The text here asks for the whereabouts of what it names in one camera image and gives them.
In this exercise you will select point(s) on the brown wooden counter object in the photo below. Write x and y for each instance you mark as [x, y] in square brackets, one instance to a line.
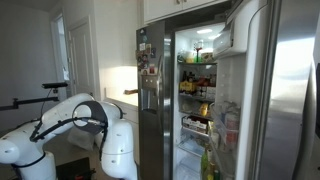
[130, 91]

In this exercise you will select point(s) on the fridge magnet photo cluster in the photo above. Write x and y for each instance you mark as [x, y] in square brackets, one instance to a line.
[144, 56]

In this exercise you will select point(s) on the white kitchen cabinet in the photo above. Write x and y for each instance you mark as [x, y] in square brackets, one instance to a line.
[131, 113]
[160, 8]

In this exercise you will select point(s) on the yellow box in fridge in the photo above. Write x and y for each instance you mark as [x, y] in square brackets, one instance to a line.
[187, 87]

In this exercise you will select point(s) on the yellow food item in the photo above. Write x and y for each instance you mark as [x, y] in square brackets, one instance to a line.
[204, 109]

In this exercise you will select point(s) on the white room door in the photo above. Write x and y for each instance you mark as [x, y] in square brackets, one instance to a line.
[83, 50]

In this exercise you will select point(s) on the white lower kitchen cabinet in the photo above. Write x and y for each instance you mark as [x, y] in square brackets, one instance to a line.
[131, 113]

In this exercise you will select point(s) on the red and white carton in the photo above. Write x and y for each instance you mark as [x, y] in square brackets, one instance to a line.
[195, 125]

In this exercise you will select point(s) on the white upper kitchen cabinet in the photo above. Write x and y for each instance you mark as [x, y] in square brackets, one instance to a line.
[160, 8]

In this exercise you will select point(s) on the open fridge door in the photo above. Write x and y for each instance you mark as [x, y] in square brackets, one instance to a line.
[286, 100]

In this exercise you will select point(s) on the green bottle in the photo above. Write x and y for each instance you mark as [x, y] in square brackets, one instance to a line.
[204, 165]

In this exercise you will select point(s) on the red label container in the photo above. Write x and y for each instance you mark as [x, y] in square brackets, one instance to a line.
[232, 128]

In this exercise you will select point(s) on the stainless steel fridge body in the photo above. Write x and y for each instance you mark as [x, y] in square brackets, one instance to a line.
[151, 133]

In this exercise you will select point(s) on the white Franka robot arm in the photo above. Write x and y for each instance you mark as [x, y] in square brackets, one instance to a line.
[116, 143]

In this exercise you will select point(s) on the black box with red mark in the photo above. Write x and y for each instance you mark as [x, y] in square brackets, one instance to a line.
[71, 168]

